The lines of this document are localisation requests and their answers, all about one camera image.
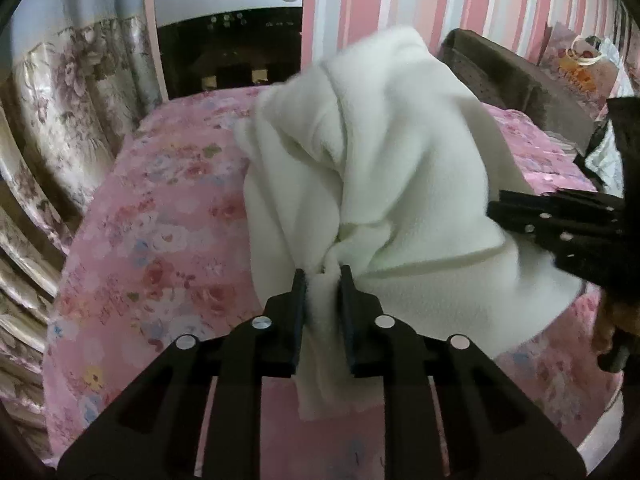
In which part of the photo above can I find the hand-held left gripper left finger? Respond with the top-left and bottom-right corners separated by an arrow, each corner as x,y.
57,268 -> 308,480

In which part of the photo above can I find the person's right hand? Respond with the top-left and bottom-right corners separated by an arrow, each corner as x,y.
592,290 -> 640,356

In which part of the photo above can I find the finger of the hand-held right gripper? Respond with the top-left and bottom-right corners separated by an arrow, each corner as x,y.
486,201 -> 626,286
499,189 -> 625,217

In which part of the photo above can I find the pink gift bag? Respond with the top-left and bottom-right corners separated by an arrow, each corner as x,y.
542,21 -> 621,111

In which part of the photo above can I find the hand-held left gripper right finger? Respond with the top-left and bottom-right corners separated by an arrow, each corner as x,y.
339,265 -> 587,480

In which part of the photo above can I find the silver black water dispenser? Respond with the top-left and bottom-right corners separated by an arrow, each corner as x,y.
152,0 -> 307,101

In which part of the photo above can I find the floral curtain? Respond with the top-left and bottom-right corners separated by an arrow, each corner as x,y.
0,0 -> 168,456

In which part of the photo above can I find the white fleece garment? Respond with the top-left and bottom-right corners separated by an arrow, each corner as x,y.
232,26 -> 583,421

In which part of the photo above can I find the pink floral bed sheet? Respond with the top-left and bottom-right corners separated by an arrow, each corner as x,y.
42,85 -> 625,480

